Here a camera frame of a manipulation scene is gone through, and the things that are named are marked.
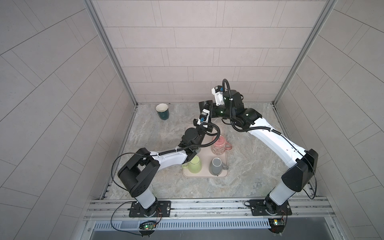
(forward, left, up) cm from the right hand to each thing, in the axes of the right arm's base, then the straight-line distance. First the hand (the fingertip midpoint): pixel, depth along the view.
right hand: (203, 108), depth 74 cm
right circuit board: (-46, -30, -33) cm, 64 cm away
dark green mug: (+17, +26, -19) cm, 37 cm away
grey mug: (-21, -5, -22) cm, 31 cm away
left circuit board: (-44, +28, -27) cm, 58 cm away
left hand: (-1, -5, 0) cm, 5 cm away
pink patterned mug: (-11, -8, -21) cm, 25 cm away
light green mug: (-20, +6, -22) cm, 31 cm away
